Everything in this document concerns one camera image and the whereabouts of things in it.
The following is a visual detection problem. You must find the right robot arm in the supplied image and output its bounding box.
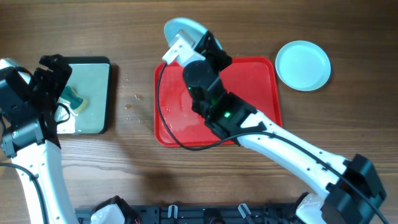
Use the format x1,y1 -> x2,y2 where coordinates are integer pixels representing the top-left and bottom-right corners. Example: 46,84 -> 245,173
177,32 -> 386,223

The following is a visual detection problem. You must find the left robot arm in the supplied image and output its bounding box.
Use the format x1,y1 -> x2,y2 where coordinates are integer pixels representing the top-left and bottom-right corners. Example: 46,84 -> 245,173
1,54 -> 78,223

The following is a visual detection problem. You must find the red plastic tray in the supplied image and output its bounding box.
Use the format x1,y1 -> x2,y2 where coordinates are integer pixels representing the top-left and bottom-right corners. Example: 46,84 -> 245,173
154,57 -> 282,147

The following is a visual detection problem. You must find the black right camera cable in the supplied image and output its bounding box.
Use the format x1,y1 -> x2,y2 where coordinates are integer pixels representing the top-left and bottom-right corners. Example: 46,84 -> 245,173
156,62 -> 391,224

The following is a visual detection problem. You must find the black water basin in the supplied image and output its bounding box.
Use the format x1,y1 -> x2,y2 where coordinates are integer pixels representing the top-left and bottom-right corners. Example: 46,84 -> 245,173
55,56 -> 111,134

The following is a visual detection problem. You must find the black left camera cable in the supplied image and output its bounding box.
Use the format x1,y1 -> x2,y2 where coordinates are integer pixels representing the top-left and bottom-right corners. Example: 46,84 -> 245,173
0,102 -> 71,224

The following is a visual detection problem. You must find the green yellow sponge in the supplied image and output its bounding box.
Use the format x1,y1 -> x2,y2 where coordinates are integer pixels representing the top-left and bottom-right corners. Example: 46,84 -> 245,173
58,85 -> 89,115

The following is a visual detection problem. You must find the teal plate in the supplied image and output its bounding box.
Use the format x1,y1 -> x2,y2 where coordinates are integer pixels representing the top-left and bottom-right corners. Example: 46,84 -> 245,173
164,17 -> 209,50
275,40 -> 331,91

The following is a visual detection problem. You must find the black camera cable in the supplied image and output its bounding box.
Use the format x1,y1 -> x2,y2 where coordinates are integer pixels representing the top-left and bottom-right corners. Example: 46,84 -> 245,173
156,62 -> 391,224
0,102 -> 71,224

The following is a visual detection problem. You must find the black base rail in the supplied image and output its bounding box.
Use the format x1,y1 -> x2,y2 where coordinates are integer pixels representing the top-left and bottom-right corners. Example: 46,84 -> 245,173
74,195 -> 312,224

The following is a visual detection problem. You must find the teal plate top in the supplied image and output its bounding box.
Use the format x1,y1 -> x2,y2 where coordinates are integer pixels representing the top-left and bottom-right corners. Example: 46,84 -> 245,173
275,40 -> 331,91

